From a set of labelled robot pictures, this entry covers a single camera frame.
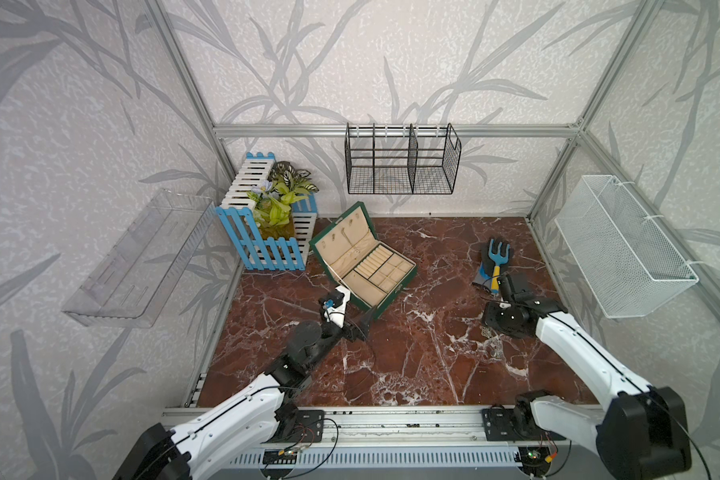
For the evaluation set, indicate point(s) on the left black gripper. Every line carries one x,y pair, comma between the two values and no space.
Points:
361,325

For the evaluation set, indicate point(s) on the green jewelry box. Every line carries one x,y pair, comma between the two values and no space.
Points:
352,255

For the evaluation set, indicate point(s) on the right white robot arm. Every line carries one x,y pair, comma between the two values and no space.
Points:
639,431

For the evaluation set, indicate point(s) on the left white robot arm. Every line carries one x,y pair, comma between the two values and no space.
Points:
200,447

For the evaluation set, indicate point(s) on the blue garden hand fork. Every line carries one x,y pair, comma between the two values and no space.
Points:
499,254

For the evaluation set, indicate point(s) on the white mesh basket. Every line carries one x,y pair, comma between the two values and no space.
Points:
629,263

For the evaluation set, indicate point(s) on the green artificial plant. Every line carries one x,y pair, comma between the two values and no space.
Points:
274,197

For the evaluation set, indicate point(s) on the blue white picket fence planter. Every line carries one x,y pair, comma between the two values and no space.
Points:
262,249

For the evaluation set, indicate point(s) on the clear acrylic shelf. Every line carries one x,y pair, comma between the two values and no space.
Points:
132,284

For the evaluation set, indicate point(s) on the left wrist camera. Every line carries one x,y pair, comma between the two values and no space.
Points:
333,305

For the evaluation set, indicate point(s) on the aluminium front rail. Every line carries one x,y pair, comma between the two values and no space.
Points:
408,426

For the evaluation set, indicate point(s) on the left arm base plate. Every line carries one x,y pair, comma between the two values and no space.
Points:
303,426

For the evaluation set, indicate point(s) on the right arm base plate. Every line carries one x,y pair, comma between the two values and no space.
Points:
500,424

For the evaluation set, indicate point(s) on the black wire basket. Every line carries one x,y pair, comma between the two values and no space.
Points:
401,160

